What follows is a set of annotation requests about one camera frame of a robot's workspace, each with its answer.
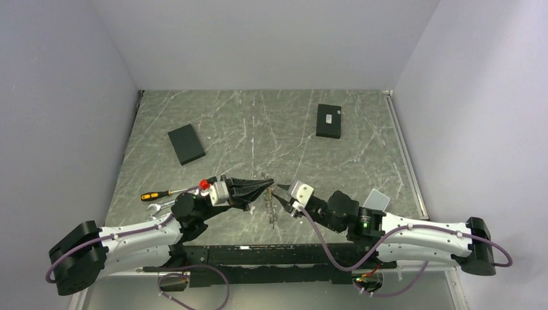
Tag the black flat box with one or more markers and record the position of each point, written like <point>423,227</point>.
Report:
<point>186,144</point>

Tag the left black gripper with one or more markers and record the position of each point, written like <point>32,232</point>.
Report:
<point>243,192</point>

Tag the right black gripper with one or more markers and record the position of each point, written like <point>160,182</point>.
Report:
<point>287,205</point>

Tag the black box with label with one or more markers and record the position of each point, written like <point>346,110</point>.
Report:
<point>329,122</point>

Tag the translucent plastic lid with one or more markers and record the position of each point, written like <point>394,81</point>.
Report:
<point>376,201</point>

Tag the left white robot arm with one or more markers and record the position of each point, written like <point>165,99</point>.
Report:
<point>89,252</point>

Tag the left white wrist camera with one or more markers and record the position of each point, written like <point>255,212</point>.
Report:
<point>217,192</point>

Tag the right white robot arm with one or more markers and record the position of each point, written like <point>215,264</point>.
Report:
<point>391,237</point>

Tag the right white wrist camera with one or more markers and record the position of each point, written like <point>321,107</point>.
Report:
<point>300,194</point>

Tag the yellow black screwdriver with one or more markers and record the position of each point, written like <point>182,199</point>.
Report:
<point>155,195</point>

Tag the black base frame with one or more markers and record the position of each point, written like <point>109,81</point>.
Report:
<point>260,264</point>

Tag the silver open-end wrench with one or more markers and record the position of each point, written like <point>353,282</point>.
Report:
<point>155,208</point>

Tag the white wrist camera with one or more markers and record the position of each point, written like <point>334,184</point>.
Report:
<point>217,192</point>
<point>300,194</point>

